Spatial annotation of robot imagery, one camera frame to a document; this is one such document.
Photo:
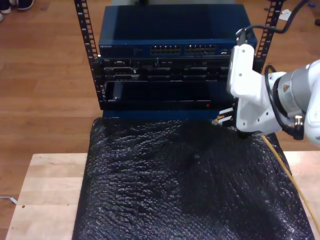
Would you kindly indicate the black rack drawer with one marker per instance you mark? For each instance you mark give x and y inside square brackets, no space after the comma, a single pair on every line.
[162,105]

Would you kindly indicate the black rack server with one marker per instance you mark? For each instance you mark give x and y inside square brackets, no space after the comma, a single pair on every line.
[162,72]

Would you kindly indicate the black bubble wrap mat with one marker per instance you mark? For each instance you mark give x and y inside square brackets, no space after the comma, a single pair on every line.
[162,195]

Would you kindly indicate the white crumpled paper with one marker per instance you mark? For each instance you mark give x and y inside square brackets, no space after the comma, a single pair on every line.
[283,16]

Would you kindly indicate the small blue object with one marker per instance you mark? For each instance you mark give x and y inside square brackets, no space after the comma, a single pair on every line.
[312,4]

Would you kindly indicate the black shoe white sole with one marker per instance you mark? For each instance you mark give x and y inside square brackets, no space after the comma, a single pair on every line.
[5,10]
[25,5]

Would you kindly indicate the white grey sneaker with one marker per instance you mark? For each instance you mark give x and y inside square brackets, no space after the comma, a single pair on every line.
[1,17]

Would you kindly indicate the blue network switch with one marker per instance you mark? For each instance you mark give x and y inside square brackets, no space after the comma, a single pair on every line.
[175,25]

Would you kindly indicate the black metal rack frame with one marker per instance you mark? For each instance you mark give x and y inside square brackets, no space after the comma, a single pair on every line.
[83,30]

